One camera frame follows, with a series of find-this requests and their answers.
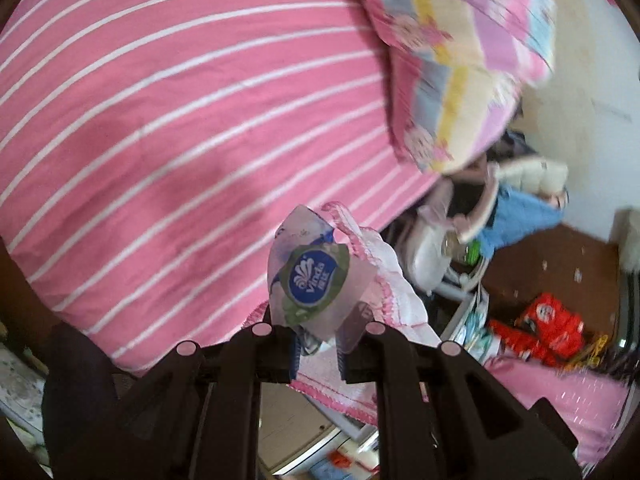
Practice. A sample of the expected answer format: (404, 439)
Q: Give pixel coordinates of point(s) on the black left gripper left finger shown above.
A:
(193, 416)

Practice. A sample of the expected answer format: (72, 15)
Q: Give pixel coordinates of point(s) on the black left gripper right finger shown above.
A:
(441, 415)

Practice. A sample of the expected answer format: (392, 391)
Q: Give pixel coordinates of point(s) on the white pink frilly cloth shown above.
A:
(389, 295)

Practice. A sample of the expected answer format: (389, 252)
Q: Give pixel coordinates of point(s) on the blue white tissue pack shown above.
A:
(313, 282)

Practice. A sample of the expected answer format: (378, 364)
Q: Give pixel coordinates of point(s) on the red plastic bag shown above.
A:
(546, 332)

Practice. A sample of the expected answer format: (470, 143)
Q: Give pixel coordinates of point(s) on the green lid glass jar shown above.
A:
(465, 253)

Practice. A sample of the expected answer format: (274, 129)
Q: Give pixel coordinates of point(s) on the blue towel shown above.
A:
(516, 214)

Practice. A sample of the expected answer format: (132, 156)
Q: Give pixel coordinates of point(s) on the pink white striped bed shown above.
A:
(151, 148)

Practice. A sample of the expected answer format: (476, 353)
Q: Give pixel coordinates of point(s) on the colourful patchwork quilt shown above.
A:
(457, 71)

